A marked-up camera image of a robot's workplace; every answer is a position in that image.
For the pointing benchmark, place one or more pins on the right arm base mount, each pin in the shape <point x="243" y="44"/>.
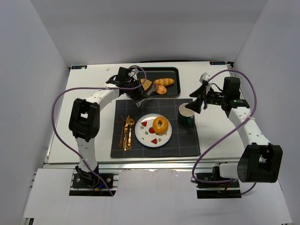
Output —
<point x="225" y="190"/>

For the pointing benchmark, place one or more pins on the orange glazed donut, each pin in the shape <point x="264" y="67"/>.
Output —
<point x="160" y="125"/>

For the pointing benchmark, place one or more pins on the right blue table label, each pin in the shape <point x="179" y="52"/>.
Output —
<point x="217" y="63"/>

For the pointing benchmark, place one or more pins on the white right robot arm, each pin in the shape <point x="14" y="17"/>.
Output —
<point x="261" y="160"/>

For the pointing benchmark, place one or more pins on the blue table label sticker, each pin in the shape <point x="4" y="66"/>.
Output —
<point x="79" y="67"/>

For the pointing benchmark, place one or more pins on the gold spoon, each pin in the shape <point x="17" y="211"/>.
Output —
<point x="130" y="123"/>

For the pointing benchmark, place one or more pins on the white watermelon pattern plate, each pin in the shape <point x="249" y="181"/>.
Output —
<point x="146" y="135"/>

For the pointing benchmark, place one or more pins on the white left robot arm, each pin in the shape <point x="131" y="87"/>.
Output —
<point x="85" y="115"/>

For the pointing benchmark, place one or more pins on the striped long bread roll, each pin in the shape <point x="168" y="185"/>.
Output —
<point x="164" y="81"/>

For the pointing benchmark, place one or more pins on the brown bread slice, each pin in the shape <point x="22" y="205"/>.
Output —
<point x="146" y="84"/>

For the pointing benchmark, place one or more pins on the dark checked placemat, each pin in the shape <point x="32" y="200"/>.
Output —
<point x="184" y="141"/>

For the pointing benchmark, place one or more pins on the gold knife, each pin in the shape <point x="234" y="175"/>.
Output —
<point x="126" y="134"/>

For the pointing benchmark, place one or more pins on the small round bun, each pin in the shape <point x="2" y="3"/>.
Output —
<point x="161" y="90"/>

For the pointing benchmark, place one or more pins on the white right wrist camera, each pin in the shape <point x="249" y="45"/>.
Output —
<point x="204" y="78"/>

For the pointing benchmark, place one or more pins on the black baking tray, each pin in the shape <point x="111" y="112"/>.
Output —
<point x="154" y="73"/>

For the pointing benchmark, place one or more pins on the gold fork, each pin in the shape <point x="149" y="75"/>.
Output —
<point x="122" y="133"/>

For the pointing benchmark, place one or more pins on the aluminium frame rail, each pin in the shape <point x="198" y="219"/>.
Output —
<point x="117" y="167"/>

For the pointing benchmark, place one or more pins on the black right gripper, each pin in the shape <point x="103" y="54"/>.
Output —
<point x="203" y="99"/>

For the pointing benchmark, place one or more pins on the green white mug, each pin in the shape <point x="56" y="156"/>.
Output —
<point x="185" y="115"/>

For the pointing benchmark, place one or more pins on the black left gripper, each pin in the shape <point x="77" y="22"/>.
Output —
<point x="142" y="95"/>

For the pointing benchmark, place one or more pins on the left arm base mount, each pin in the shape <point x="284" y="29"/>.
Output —
<point x="81" y="186"/>

